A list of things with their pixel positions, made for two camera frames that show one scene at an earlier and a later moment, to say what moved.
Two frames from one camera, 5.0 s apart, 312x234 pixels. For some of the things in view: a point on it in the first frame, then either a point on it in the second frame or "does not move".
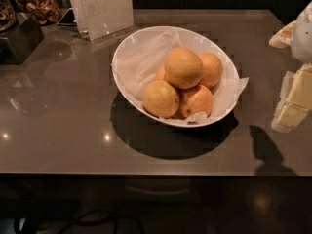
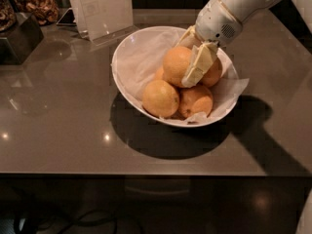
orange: (182, 67) does not move
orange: (213, 69) does not move
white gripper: (302, 36) → (215, 23)
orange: (160, 99) does not move
